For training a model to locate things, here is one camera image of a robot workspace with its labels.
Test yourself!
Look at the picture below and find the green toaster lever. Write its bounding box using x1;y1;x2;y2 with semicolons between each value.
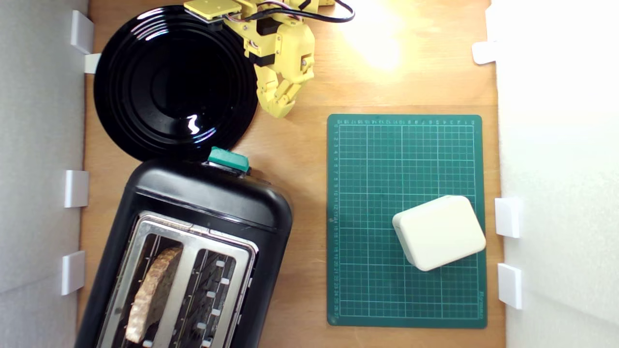
207;147;251;174

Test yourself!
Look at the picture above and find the black two-slot toaster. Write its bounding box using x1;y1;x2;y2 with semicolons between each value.
74;157;294;348

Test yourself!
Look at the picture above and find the green cutting mat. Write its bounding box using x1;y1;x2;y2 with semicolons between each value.
326;114;488;329

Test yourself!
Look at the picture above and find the black round plate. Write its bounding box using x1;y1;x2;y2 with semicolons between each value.
93;5;259;162

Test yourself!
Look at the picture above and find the white block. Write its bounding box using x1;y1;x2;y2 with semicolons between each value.
392;195;487;272

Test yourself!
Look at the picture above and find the brown bread slice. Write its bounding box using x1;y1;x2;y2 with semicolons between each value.
125;246;184;345

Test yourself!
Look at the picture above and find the yellow wrist camera box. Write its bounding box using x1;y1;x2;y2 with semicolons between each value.
183;0;242;23

